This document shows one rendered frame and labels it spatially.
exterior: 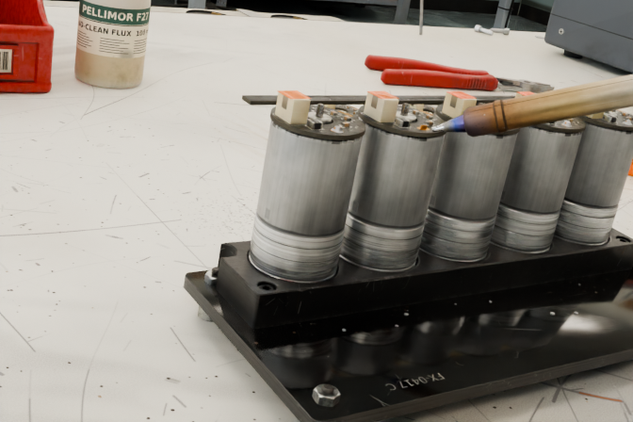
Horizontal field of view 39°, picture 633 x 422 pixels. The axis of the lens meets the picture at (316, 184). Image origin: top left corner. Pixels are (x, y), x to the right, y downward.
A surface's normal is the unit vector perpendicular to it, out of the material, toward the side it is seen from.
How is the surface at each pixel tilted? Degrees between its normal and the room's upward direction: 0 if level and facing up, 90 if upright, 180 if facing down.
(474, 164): 90
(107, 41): 90
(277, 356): 0
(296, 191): 90
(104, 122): 0
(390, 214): 90
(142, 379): 0
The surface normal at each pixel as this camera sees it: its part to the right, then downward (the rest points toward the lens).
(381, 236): -0.10, 0.33
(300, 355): 0.17, -0.92
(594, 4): -0.79, 0.08
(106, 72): 0.18, 0.33
